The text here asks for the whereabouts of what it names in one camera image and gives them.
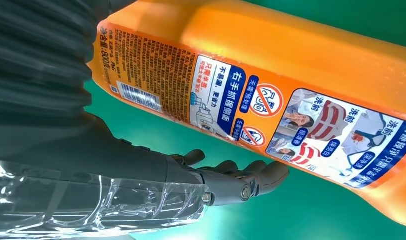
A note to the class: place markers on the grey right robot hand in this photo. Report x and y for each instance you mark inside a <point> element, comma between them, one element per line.
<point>90,165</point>

